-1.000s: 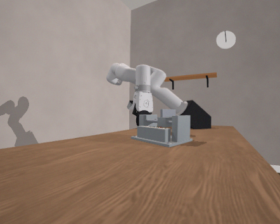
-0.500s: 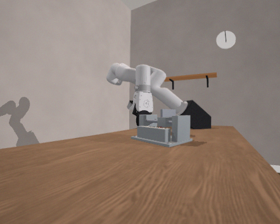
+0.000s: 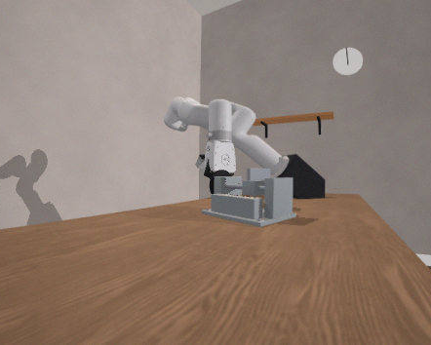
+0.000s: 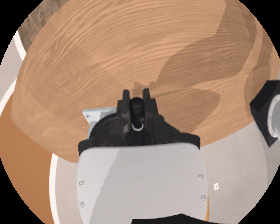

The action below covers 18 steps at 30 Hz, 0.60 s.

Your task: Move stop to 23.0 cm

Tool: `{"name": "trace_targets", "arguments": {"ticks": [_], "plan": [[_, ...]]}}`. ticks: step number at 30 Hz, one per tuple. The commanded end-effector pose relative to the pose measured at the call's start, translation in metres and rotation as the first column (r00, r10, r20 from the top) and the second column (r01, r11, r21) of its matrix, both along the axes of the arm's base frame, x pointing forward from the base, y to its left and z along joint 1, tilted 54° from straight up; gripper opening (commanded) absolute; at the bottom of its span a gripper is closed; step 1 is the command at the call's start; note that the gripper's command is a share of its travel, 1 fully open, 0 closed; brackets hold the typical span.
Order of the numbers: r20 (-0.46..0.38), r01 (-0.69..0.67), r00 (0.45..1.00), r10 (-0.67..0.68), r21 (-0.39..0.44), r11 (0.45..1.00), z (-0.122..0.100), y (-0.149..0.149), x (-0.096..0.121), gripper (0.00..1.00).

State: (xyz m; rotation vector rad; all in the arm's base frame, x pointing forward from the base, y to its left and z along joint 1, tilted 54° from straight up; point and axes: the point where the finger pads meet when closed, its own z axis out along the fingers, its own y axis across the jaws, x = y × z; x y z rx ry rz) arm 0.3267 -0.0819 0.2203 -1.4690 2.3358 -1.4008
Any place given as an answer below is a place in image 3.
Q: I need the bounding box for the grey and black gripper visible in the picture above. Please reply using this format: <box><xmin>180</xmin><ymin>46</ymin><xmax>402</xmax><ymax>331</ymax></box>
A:
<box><xmin>204</xmin><ymin>139</ymin><xmax>236</xmax><ymax>179</ymax></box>

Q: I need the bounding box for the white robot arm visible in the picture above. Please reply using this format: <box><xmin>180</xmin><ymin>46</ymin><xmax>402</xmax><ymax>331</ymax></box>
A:
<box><xmin>164</xmin><ymin>97</ymin><xmax>289</xmax><ymax>177</ymax></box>

